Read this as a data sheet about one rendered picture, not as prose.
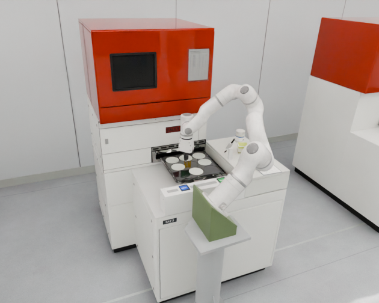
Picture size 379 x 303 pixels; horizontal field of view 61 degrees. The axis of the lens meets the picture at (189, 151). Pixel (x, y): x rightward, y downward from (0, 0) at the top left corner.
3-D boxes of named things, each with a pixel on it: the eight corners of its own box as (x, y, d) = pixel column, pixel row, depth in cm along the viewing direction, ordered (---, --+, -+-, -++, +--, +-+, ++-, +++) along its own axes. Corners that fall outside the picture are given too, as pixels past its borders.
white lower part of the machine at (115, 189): (99, 209, 332) (91, 136, 295) (174, 193, 361) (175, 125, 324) (112, 257, 274) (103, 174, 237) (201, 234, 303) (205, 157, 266)
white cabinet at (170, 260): (135, 251, 282) (130, 169, 245) (233, 225, 316) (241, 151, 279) (157, 312, 229) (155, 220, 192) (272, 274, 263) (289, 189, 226)
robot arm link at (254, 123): (247, 166, 175) (257, 176, 187) (269, 160, 170) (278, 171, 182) (237, 92, 198) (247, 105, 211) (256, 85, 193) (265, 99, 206)
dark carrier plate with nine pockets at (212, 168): (161, 158, 246) (161, 157, 246) (203, 151, 258) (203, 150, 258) (177, 181, 218) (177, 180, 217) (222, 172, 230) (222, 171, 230)
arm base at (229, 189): (231, 222, 177) (255, 197, 176) (210, 205, 168) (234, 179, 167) (218, 204, 194) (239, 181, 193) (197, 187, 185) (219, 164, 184)
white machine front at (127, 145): (103, 172, 240) (98, 121, 222) (203, 155, 268) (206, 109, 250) (104, 174, 237) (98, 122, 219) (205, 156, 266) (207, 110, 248)
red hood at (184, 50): (86, 93, 277) (77, 18, 250) (175, 86, 305) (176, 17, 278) (100, 124, 215) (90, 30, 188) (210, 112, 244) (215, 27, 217)
